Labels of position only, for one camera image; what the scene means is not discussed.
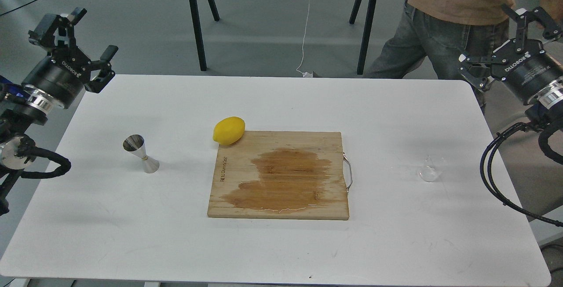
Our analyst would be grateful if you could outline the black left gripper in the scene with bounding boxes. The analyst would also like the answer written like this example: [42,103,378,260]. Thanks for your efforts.
[22,8,119,109]

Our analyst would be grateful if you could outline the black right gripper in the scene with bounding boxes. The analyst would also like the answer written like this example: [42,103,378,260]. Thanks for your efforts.
[457,4,563,105]

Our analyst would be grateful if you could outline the steel double jigger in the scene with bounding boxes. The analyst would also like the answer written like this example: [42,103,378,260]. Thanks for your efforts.
[122,134,160,174]

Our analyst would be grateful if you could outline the clear glass cup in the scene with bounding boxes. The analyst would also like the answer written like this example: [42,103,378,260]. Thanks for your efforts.
[418,155,448,182]

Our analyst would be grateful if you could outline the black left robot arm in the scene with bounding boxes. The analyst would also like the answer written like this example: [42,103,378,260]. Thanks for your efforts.
[0,8,118,214]

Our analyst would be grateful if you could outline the person in brown shirt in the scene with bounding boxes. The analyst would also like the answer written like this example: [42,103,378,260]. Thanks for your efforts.
[364,0,562,80]

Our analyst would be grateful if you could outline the yellow lemon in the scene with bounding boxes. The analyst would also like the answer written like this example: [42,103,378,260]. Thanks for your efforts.
[212,116,245,145]

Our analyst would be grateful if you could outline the wooden cutting board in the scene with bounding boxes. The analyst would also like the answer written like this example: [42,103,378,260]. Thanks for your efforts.
[207,131,350,221]

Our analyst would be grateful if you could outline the white hanging cable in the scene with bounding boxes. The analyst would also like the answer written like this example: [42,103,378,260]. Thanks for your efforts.
[296,0,314,77]

